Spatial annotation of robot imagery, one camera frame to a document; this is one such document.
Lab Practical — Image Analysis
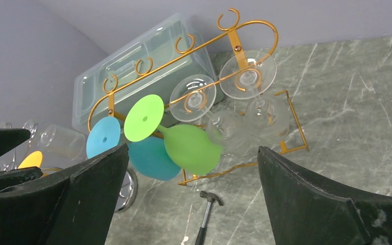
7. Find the clear wine glass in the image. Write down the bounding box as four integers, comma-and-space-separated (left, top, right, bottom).
169, 73, 252, 154
219, 51, 289, 141

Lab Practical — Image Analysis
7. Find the clear glass on chrome rack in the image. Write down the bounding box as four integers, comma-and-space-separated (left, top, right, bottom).
23, 119, 85, 161

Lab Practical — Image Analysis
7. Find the green wine glass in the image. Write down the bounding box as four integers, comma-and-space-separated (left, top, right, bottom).
124, 94, 222, 176

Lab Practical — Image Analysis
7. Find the clear plastic storage box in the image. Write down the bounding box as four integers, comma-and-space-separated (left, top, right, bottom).
72, 13, 217, 134

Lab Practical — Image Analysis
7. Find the gold wire glass rack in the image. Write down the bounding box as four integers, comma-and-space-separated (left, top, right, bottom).
87, 8, 310, 186

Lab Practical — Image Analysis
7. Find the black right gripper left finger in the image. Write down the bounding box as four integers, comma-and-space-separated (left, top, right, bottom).
0, 144, 129, 244

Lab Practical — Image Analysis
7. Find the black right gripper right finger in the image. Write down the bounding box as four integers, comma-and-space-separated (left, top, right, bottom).
257, 146, 392, 244

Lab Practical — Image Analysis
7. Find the blue wine glass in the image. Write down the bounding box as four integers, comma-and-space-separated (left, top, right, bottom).
86, 116, 181, 181

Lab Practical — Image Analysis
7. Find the orange wine glass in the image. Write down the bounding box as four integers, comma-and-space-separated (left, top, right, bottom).
17, 151, 43, 169

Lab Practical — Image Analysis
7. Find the chrome tree glass rack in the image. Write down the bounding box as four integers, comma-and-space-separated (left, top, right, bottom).
0, 136, 138, 212

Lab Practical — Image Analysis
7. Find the black handled hammer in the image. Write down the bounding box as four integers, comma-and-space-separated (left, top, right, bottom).
195, 191, 224, 245

